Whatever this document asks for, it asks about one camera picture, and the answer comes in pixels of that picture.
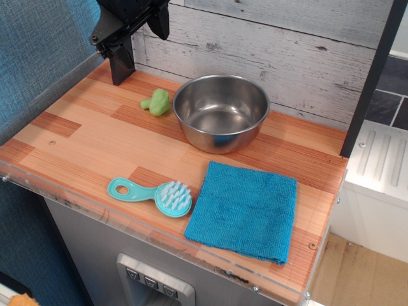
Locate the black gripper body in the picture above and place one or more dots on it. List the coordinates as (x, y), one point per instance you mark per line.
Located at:
(118, 20)

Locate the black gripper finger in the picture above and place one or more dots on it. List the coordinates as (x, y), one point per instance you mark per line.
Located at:
(159, 22)
(121, 61)

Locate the green toy broccoli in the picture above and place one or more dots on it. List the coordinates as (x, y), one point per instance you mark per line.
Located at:
(158, 104)

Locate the silver metal bowl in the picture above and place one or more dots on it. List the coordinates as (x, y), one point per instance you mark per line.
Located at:
(220, 114)

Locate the teal dish brush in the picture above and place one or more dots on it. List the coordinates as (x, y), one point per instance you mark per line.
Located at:
(172, 199)

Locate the clear acrylic edge guard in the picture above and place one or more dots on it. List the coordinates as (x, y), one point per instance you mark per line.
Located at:
(95, 234)

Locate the blue folded cloth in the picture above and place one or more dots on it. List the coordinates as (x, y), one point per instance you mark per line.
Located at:
(246, 211)

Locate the silver dispenser button panel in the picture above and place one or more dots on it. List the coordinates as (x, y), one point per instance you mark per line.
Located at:
(145, 285)

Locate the orange object bottom corner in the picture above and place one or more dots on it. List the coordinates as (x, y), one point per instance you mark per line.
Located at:
(22, 300)

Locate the white grooved drainboard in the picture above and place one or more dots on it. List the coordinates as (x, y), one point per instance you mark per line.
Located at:
(378, 161)

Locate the dark right cabinet post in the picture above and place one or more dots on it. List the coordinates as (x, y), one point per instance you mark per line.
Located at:
(387, 38)

